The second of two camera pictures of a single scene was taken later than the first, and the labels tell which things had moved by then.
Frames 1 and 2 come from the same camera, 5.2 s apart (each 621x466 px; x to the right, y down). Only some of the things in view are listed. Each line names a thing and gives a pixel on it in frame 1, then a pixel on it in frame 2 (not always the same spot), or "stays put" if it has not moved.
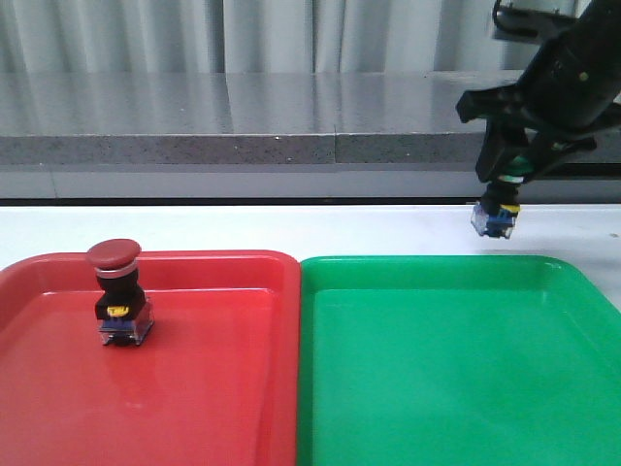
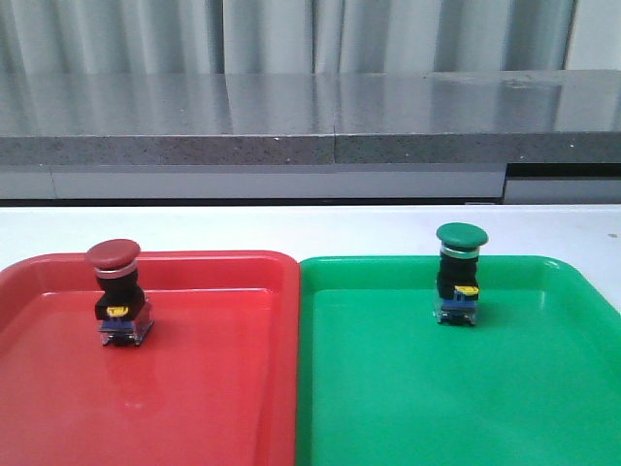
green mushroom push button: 500,208 to 458,284
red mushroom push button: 122,310 stays put
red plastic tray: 214,382 stays put
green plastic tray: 456,360 stays put
